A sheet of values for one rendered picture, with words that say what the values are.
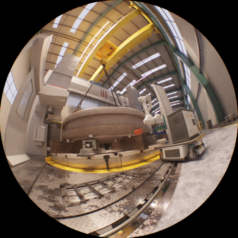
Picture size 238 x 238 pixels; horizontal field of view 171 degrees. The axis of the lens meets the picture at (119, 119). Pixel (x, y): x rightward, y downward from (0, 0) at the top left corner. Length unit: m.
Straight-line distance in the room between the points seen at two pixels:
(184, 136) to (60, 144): 2.93
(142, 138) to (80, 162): 1.50
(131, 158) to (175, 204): 1.49
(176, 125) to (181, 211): 1.20
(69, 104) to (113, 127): 3.65
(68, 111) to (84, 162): 3.76
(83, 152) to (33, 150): 3.62
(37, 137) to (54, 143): 2.00
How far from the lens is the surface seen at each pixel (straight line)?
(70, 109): 5.18
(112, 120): 2.55
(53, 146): 2.53
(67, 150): 2.76
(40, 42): 2.33
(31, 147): 4.91
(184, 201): 0.66
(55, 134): 7.39
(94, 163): 1.81
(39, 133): 4.42
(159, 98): 1.84
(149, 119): 1.61
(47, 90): 3.39
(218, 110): 9.89
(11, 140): 2.21
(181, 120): 1.36
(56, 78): 4.41
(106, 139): 6.84
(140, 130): 1.94
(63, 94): 3.30
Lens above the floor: 0.46
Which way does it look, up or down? 20 degrees up
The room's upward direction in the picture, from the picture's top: 7 degrees counter-clockwise
